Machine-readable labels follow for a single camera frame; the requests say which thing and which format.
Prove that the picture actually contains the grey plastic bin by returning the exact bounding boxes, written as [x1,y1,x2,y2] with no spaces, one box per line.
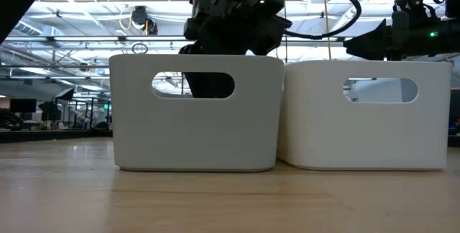
[109,53,285,173]

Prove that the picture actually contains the black camera cable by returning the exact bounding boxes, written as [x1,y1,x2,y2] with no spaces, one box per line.
[282,0,363,41]

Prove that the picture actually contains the ceiling cord reel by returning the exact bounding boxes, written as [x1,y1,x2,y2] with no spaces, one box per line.
[129,5,159,36]

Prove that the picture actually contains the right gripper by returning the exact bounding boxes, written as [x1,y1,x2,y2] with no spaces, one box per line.
[343,9,460,61]

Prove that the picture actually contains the yellow power cable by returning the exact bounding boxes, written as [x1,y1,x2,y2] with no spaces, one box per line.
[321,0,334,61]

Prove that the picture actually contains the black background workstation equipment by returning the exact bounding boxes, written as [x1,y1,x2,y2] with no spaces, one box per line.
[37,87,113,130]

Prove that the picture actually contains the black monitor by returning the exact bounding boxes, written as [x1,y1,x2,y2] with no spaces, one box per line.
[9,98,38,114]
[451,88,460,136]

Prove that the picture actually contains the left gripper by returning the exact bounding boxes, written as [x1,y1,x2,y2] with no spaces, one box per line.
[178,8,294,99]

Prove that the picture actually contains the ceiling strut rail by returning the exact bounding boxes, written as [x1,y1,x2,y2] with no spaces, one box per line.
[5,35,346,43]

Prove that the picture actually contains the white plastic bin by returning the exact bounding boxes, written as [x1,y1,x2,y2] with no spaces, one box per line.
[276,60,454,172]

